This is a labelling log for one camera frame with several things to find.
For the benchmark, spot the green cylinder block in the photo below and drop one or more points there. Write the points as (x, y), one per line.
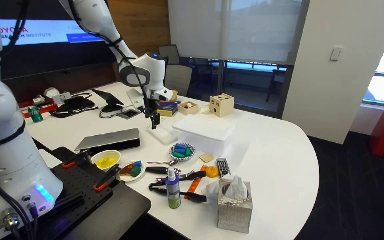
(188, 151)
(178, 155)

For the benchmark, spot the metal spoon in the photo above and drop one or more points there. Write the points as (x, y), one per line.
(168, 162)

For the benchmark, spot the blue and yellow box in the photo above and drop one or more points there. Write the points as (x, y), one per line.
(168, 107)

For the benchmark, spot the small open wooden box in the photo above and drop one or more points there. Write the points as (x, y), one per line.
(187, 109)

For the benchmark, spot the black phone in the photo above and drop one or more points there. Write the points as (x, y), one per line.
(128, 113)

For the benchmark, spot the red box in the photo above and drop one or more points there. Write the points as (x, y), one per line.
(47, 108)

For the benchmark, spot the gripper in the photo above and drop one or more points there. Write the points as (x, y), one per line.
(149, 106)

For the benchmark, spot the translucent white bowl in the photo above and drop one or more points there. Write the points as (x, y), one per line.
(112, 155)

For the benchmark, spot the black and orange clamp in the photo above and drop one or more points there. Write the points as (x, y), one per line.
(107, 178)
(75, 159)

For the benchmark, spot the clear plastic box with lid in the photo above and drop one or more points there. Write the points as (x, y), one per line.
(203, 130)

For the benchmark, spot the spray bottle with blue label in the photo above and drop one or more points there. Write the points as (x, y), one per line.
(173, 190)

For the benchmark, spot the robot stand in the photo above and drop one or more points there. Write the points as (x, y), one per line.
(112, 213)

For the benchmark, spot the grey tissue box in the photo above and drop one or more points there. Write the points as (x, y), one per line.
(233, 213)

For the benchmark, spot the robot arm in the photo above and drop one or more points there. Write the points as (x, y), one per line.
(8, 140)

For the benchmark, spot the white paper object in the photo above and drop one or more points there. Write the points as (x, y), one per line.
(51, 92)

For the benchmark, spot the grey office chair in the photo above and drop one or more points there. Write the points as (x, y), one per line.
(170, 54)
(178, 78)

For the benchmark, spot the blue cylinder block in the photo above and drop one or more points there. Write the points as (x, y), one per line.
(180, 148)

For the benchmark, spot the yellow round lid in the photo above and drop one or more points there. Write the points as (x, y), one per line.
(212, 171)

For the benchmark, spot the white wall switch plate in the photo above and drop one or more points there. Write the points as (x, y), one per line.
(336, 53)

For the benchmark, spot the dark outdoor chair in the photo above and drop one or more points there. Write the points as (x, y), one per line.
(277, 80)

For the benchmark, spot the black tongs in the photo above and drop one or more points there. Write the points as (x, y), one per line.
(192, 197)

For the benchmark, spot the green soda can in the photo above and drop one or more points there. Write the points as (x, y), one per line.
(35, 115)

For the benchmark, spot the wooden shape sorter cube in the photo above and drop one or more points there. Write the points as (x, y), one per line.
(222, 106)

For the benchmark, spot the small wooden block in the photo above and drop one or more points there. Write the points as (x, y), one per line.
(206, 157)

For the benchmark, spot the small white box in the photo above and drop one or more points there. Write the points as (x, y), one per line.
(62, 97)

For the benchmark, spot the grey laptop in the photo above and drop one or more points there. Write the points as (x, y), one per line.
(108, 138)

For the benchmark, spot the grey remote control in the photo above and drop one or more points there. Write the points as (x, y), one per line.
(223, 166)

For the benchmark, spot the patterned blue white bowl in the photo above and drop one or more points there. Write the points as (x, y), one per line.
(192, 154)

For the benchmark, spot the yellow block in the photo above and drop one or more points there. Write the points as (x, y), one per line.
(105, 163)

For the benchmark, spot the orange ruler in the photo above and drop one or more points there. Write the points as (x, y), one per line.
(195, 185)

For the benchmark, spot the wall screen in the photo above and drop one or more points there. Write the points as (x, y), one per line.
(45, 31)

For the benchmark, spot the tablet on stand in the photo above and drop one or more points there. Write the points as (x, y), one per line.
(108, 97)

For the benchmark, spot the window with roller blinds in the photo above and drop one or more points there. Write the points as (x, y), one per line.
(232, 33)

